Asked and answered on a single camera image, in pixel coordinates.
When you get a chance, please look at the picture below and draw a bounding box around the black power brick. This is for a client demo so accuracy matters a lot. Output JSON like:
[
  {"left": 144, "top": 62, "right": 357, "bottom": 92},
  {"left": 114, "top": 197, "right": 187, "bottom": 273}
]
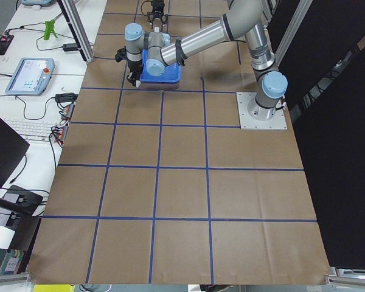
[{"left": 62, "top": 43, "right": 78, "bottom": 52}]

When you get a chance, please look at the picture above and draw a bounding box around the aluminium frame post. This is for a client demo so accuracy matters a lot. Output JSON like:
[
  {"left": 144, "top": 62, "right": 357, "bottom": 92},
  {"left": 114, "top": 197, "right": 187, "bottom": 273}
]
[{"left": 57, "top": 0, "right": 94, "bottom": 63}]

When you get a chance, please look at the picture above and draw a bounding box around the white keyboard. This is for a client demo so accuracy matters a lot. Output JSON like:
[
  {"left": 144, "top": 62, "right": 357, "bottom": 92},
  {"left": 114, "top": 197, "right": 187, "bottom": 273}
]
[{"left": 4, "top": 117, "right": 58, "bottom": 143}]

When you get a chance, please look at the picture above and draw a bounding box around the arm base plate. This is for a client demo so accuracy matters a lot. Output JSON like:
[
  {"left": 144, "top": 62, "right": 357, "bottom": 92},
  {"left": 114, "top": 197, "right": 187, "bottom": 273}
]
[{"left": 236, "top": 92, "right": 288, "bottom": 131}]

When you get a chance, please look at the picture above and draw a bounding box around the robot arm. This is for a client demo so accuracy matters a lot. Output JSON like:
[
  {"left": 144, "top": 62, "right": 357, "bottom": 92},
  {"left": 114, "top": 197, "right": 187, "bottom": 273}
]
[{"left": 115, "top": 1, "right": 288, "bottom": 121}]

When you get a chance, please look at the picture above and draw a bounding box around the black monitor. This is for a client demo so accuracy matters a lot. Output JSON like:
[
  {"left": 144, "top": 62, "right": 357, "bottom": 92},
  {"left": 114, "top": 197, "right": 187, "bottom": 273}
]
[{"left": 0, "top": 118, "right": 29, "bottom": 187}]

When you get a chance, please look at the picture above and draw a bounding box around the green handled reach grabber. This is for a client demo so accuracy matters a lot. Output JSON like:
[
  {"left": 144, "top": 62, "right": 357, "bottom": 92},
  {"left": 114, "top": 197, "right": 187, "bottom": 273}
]
[{"left": 42, "top": 0, "right": 77, "bottom": 40}]

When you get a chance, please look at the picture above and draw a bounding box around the teach pendant tablet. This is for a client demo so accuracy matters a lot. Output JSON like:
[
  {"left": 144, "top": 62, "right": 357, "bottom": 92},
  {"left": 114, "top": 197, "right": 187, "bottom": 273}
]
[{"left": 5, "top": 57, "right": 55, "bottom": 96}]

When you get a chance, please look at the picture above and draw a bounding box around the blue plastic tray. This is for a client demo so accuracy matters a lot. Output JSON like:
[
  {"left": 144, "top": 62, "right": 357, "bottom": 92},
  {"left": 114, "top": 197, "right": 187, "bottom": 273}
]
[{"left": 140, "top": 32, "right": 181, "bottom": 88}]

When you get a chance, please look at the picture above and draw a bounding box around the brown paper table cover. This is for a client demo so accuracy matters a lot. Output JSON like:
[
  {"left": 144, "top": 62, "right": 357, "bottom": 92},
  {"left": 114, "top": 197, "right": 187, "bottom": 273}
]
[{"left": 27, "top": 1, "right": 329, "bottom": 285}]

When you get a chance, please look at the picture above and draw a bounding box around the black power adapter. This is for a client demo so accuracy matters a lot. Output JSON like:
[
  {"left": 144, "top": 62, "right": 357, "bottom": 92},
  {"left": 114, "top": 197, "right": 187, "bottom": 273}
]
[{"left": 55, "top": 92, "right": 78, "bottom": 103}]

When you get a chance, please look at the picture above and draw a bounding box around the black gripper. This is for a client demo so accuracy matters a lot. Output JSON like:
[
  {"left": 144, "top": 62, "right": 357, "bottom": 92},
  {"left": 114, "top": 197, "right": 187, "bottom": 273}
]
[
  {"left": 127, "top": 60, "right": 142, "bottom": 88},
  {"left": 147, "top": 0, "right": 169, "bottom": 26}
]

